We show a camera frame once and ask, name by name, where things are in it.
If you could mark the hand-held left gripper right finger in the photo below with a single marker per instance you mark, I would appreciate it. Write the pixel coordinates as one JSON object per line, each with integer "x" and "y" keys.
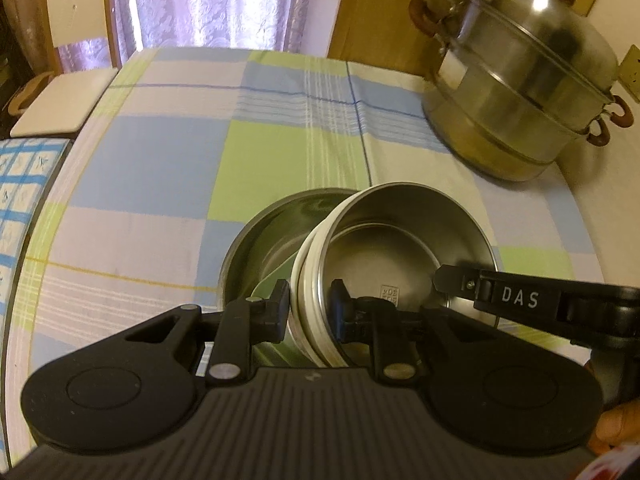
{"x": 338, "y": 312}

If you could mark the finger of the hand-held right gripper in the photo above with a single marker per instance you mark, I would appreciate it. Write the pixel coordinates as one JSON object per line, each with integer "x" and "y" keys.
{"x": 520, "y": 297}

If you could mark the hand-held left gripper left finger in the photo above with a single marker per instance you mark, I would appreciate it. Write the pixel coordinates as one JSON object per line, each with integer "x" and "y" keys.
{"x": 281, "y": 312}

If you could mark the green square plastic plate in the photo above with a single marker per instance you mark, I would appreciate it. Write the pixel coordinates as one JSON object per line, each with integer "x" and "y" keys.
{"x": 265, "y": 287}

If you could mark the large stainless steel bowl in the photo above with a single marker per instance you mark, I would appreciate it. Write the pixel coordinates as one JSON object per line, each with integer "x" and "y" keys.
{"x": 270, "y": 230}

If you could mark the person's right hand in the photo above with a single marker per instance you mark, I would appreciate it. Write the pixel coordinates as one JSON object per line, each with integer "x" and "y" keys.
{"x": 620, "y": 425}

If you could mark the red and white cloth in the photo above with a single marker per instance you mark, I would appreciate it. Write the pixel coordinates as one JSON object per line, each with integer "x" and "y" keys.
{"x": 615, "y": 465}

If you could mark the checkered tablecloth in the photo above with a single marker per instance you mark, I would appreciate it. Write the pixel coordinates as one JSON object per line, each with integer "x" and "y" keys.
{"x": 150, "y": 160}

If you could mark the stainless steel steamer pot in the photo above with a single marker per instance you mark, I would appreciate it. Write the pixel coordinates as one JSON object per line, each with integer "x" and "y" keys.
{"x": 515, "y": 60}

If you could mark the blue grid patterned cloth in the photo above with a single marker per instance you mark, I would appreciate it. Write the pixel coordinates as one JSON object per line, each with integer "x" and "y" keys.
{"x": 25, "y": 185}

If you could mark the wooden door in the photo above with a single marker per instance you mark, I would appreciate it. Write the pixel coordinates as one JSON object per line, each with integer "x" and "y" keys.
{"x": 380, "y": 10}

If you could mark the purple lace curtain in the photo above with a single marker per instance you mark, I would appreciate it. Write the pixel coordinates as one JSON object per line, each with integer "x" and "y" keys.
{"x": 225, "y": 5}

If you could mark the brown round stool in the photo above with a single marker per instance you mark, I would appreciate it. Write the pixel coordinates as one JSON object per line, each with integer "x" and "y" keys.
{"x": 20, "y": 101}

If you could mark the wooden chair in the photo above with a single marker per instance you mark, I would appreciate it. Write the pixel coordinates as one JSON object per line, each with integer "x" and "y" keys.
{"x": 75, "y": 20}

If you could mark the beige wall socket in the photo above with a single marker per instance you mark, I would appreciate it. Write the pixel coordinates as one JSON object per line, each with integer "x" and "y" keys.
{"x": 631, "y": 75}

